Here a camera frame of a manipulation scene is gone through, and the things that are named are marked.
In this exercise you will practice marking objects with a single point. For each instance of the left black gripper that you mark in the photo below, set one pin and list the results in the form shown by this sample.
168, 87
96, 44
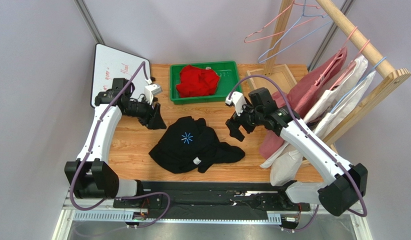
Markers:
156, 122

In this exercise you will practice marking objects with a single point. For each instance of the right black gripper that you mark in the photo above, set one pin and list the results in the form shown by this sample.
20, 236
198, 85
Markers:
241, 121

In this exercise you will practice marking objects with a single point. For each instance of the black t shirt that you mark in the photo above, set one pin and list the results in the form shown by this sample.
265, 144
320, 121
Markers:
190, 144

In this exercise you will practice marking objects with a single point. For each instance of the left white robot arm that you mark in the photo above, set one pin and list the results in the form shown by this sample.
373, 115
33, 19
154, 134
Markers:
90, 175

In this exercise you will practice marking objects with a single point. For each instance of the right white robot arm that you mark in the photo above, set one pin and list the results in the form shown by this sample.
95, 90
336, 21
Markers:
344, 184

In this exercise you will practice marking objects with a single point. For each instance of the red t shirt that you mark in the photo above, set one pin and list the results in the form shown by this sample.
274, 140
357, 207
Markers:
197, 82

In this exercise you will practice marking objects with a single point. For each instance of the hanging pink t shirt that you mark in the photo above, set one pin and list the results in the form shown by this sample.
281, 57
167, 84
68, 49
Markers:
304, 95

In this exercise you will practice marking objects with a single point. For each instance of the hanging white t shirt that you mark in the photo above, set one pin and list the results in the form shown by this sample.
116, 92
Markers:
285, 169
360, 63

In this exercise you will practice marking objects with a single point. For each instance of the green plastic tray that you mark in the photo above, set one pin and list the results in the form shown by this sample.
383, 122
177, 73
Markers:
227, 70

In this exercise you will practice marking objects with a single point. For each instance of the wooden clothes rack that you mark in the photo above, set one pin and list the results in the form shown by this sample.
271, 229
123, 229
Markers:
392, 78

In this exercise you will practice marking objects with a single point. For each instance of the white whiteboard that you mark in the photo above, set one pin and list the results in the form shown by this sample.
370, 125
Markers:
110, 63

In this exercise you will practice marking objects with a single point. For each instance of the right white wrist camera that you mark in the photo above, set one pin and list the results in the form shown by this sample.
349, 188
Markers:
237, 100

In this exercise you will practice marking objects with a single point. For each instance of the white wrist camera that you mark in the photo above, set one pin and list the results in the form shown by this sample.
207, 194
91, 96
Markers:
237, 100
151, 90

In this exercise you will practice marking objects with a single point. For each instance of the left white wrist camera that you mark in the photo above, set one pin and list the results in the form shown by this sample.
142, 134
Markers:
151, 90

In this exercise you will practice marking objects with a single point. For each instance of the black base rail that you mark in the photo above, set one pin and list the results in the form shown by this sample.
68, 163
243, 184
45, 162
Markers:
190, 200

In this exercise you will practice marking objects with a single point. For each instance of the aluminium frame rail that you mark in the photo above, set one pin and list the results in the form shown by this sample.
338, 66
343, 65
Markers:
138, 218

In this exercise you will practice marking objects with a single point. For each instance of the blue wire hanger empty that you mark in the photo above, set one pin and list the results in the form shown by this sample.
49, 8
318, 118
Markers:
296, 20

